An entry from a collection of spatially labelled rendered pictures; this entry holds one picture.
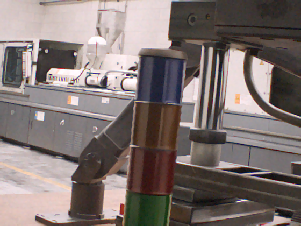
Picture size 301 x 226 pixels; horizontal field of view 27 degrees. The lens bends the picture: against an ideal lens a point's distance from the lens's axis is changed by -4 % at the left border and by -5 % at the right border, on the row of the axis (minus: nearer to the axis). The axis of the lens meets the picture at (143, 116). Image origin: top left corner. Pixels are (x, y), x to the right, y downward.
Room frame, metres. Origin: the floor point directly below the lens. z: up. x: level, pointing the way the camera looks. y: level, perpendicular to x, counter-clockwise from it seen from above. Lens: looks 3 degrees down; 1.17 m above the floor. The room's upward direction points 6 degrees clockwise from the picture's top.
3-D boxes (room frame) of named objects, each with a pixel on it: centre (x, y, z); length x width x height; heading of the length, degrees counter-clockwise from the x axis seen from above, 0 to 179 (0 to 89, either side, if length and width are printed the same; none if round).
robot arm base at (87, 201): (1.18, 0.09, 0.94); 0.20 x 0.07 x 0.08; 135
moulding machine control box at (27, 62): (9.55, 1.80, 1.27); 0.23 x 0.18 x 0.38; 132
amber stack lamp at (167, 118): (0.51, -0.01, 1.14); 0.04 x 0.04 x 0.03
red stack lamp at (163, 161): (0.51, -0.01, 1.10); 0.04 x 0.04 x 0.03
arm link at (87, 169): (1.18, 0.08, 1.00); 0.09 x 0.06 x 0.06; 163
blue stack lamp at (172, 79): (0.51, -0.01, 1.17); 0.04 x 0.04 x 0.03
